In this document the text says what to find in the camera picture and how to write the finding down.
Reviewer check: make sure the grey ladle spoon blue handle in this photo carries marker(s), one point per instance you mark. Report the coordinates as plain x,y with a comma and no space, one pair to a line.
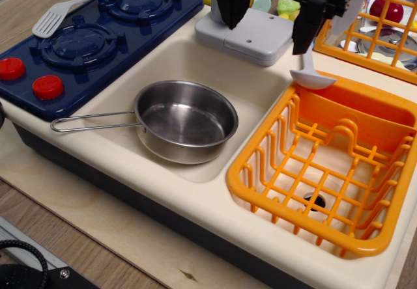
308,77

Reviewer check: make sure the stainless steel pan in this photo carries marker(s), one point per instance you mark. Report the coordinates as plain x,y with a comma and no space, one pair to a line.
183,122

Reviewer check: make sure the mint green toy cup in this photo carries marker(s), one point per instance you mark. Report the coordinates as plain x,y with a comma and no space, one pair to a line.
262,5

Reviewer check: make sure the green toy vegetable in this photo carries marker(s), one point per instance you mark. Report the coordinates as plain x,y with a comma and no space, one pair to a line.
287,7

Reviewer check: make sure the grey toy faucet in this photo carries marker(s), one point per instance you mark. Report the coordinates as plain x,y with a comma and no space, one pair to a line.
259,37

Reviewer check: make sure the grey toy knife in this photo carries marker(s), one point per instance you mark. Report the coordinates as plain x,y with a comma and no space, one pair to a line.
342,23

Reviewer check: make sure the steel pot lid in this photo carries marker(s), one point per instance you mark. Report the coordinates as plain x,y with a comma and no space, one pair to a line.
389,44

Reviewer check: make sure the orange upright rack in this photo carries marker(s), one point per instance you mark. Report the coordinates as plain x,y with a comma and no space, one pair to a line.
344,46

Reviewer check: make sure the red toy apple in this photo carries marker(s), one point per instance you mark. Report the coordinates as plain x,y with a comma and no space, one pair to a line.
394,12

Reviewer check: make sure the orange dish drying basket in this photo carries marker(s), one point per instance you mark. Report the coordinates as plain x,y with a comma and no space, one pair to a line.
332,166

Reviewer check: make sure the navy blue toy stove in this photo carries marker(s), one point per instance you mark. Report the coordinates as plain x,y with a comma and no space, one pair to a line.
96,44

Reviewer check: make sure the cream toy sink unit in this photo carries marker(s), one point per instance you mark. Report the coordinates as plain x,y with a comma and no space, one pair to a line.
196,192

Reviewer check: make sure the red stove knob right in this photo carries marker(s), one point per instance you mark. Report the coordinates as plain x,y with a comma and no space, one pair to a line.
48,87

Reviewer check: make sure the red stove knob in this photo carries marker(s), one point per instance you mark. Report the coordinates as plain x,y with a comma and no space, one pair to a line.
11,68
48,87

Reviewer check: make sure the red stove knob left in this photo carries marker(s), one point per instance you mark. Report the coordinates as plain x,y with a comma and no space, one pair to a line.
11,68

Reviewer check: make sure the black device with screw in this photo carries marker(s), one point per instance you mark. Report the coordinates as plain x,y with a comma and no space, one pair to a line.
19,276

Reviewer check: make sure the grey spatula blue handle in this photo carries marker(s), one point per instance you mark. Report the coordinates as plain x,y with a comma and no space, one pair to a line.
53,17

